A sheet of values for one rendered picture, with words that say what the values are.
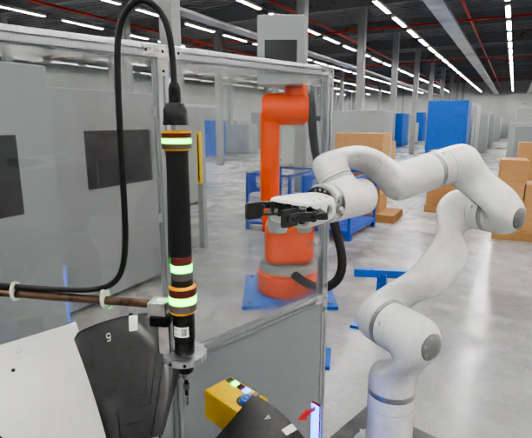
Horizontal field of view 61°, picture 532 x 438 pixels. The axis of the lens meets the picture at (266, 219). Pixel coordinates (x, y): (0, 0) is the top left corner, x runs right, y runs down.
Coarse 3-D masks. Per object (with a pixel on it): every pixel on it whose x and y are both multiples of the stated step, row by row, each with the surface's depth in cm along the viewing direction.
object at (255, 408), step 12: (252, 396) 102; (252, 408) 99; (264, 408) 100; (240, 420) 96; (252, 420) 96; (276, 420) 97; (288, 420) 98; (228, 432) 93; (240, 432) 93; (252, 432) 94; (264, 432) 94; (276, 432) 94
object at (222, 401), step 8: (216, 384) 132; (224, 384) 132; (208, 392) 129; (216, 392) 129; (224, 392) 129; (232, 392) 129; (240, 392) 129; (208, 400) 129; (216, 400) 126; (224, 400) 125; (232, 400) 125; (264, 400) 125; (208, 408) 130; (216, 408) 127; (224, 408) 124; (232, 408) 121; (240, 408) 121; (208, 416) 130; (216, 416) 127; (224, 416) 124; (232, 416) 122; (216, 424) 128; (224, 424) 125
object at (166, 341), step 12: (156, 312) 72; (168, 312) 73; (156, 324) 72; (168, 324) 72; (168, 336) 73; (168, 348) 73; (204, 348) 75; (168, 360) 72; (180, 360) 72; (192, 360) 72; (204, 360) 74
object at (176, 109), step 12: (180, 96) 66; (168, 108) 65; (180, 108) 65; (168, 120) 65; (180, 120) 65; (180, 324) 72; (192, 324) 73; (180, 336) 72; (192, 336) 73; (180, 348) 73; (192, 348) 74; (180, 372) 74
